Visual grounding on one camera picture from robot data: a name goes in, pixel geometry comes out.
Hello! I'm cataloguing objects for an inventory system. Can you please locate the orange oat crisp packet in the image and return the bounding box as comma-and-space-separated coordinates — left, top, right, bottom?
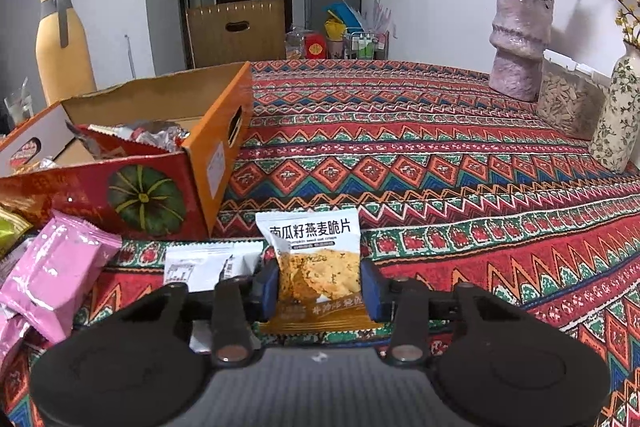
255, 208, 375, 335

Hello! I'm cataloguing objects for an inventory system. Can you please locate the white snack packet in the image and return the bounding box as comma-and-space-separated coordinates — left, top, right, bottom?
164, 241, 264, 367

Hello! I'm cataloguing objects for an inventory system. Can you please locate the patterned red tablecloth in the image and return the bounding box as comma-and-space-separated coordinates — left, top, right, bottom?
0, 58, 640, 427

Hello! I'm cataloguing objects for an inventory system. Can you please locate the orange cardboard box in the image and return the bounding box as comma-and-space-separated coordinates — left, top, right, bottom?
1, 63, 253, 239

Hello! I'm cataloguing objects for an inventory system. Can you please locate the red white snack bag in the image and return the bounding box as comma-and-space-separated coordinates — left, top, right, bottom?
66, 120, 190, 159

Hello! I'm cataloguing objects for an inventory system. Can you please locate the pink snack packet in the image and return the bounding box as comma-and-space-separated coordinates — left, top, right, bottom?
0, 209, 124, 346

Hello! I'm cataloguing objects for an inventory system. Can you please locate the red gift box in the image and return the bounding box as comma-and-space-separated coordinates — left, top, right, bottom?
304, 32, 328, 60

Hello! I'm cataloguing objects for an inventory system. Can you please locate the wooden chair back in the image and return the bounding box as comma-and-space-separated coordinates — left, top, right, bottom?
186, 0, 285, 68

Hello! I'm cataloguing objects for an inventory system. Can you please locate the floral ceramic vase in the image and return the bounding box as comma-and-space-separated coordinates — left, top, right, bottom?
588, 42, 639, 173

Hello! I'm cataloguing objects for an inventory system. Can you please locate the yellow thermos jug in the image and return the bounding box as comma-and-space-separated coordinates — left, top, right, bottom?
35, 0, 96, 106

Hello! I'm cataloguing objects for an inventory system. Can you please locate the drinking glass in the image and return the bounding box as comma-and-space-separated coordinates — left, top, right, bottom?
3, 78, 34, 127

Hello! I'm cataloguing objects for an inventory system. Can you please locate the pink textured vase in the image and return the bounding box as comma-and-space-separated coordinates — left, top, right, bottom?
489, 0, 554, 102

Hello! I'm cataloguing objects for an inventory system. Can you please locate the wire storage cart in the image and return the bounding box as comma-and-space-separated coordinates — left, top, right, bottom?
343, 31, 390, 61

